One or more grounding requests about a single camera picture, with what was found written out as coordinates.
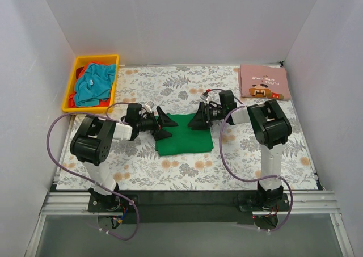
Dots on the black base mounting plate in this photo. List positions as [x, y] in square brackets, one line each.
[197, 206]

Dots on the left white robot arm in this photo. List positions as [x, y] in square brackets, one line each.
[92, 142]

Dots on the floral patterned table mat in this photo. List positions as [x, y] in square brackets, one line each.
[136, 165]

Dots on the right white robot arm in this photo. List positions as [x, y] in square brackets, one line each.
[271, 129]

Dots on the pink folded t-shirt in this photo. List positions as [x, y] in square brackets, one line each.
[264, 82]

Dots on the yellow plastic bin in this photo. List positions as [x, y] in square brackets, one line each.
[92, 84]

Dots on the orange t-shirt in bin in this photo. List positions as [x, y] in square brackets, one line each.
[80, 71]

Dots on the green t-shirt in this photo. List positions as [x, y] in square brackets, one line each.
[184, 140]

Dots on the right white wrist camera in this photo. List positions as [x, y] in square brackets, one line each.
[205, 96]

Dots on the aluminium frame rail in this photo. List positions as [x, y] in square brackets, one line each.
[70, 222]

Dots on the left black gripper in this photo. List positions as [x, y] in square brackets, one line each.
[155, 123]

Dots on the teal t-shirt in bin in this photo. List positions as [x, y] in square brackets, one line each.
[93, 84]

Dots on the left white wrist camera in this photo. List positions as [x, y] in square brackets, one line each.
[148, 107]

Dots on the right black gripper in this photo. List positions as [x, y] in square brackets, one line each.
[206, 116]

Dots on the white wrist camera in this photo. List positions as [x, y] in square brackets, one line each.
[205, 96]
[148, 107]

